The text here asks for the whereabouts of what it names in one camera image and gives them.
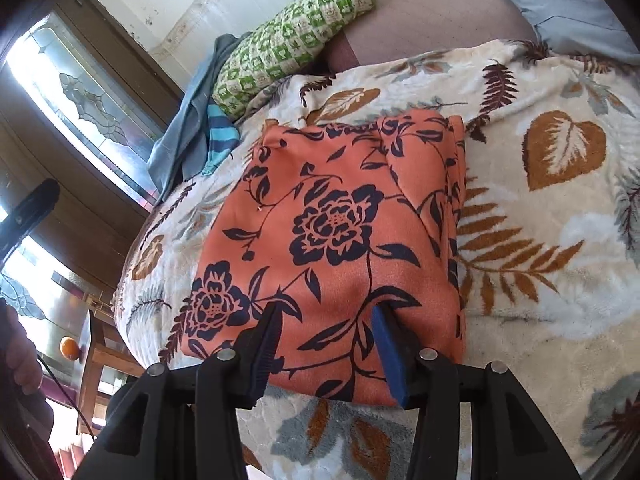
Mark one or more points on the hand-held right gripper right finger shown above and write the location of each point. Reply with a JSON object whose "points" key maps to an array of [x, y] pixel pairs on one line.
{"points": [[390, 355]]}

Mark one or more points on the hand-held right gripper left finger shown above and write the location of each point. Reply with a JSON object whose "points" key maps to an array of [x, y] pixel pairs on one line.
{"points": [[265, 350]]}

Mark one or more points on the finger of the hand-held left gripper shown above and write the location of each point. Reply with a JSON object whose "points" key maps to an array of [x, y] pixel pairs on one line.
{"points": [[30, 207]]}

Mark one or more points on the orange floral garment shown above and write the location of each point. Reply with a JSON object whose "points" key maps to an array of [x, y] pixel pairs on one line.
{"points": [[325, 220]]}

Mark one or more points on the person's left hand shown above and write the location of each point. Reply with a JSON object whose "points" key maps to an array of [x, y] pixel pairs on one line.
{"points": [[25, 360]]}

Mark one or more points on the stained glass window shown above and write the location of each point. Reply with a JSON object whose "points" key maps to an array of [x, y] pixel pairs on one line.
{"points": [[35, 260], [75, 85]]}

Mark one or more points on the orange door knob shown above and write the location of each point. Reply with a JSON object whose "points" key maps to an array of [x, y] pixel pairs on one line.
{"points": [[69, 348]]}

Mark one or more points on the wooden stool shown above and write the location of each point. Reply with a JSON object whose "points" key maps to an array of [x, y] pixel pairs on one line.
{"points": [[115, 350]]}

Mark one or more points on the leaf-printed beige blanket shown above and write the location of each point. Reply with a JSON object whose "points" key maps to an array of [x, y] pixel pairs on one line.
{"points": [[525, 285]]}

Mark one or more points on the grey-blue garment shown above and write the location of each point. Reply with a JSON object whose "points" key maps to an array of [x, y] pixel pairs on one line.
{"points": [[185, 130]]}

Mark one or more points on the teal striped garment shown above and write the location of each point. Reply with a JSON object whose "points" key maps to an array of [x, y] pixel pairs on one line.
{"points": [[220, 135]]}

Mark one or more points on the green checked pillow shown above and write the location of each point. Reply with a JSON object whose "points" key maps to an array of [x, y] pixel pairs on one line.
{"points": [[300, 30]]}

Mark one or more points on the pink bolster cushion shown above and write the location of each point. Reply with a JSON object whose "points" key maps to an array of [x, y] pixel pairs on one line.
{"points": [[425, 15]]}

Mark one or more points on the dark wooden door frame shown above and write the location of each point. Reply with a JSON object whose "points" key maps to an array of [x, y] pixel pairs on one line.
{"points": [[75, 230]]}

